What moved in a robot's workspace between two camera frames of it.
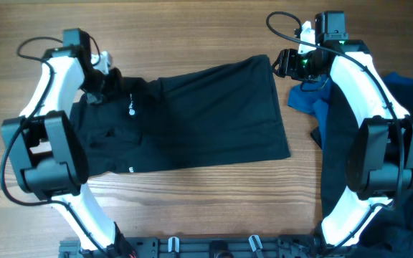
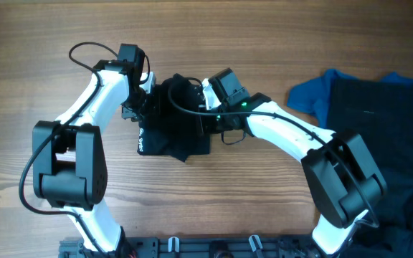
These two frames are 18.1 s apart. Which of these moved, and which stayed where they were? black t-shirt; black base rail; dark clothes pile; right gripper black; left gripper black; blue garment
Moved: black t-shirt; right gripper black; left gripper black
Stayed: black base rail; dark clothes pile; blue garment
